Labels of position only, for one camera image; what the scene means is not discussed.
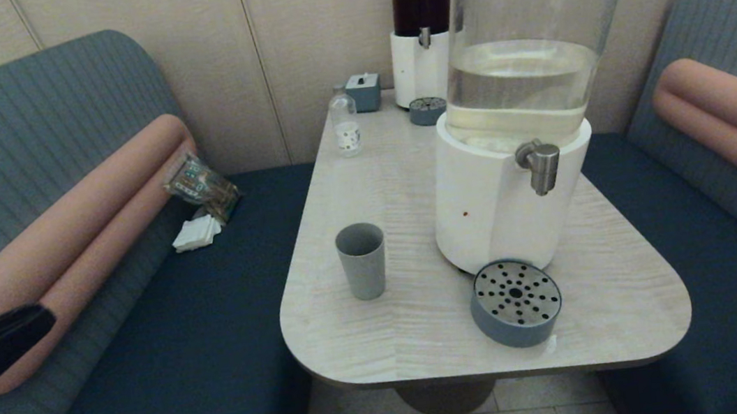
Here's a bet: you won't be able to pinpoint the large blue perforated drip tray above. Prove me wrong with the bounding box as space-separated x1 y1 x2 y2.
465 253 568 354

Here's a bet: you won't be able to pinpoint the grey plastic cup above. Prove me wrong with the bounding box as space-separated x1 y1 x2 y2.
333 220 393 304

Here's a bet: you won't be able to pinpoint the blue-grey tissue box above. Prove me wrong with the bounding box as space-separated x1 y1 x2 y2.
344 71 385 115

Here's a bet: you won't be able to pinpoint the dark juice dispenser white base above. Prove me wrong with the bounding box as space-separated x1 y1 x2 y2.
382 0 473 111

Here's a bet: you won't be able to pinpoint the pink sofa bolster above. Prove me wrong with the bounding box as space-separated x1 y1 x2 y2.
648 52 737 237
0 110 223 396

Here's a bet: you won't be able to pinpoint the clear water dispenser white base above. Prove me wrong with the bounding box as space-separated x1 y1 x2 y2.
406 0 676 283

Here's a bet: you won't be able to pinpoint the white paper napkins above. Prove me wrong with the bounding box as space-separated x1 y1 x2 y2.
169 213 225 254

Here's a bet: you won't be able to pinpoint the clear snack packet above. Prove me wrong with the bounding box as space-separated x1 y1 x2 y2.
159 146 246 232

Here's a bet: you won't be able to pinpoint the steel water dispenser tap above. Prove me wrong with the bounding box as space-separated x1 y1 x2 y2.
512 137 566 200

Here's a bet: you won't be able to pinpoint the small blue perforated drip tray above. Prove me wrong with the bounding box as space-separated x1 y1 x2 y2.
408 94 449 128

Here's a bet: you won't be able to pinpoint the clear glass bottle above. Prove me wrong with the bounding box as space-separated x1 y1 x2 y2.
327 83 364 160

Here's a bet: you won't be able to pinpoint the round table pedestal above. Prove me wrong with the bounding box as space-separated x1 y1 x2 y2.
394 373 500 414

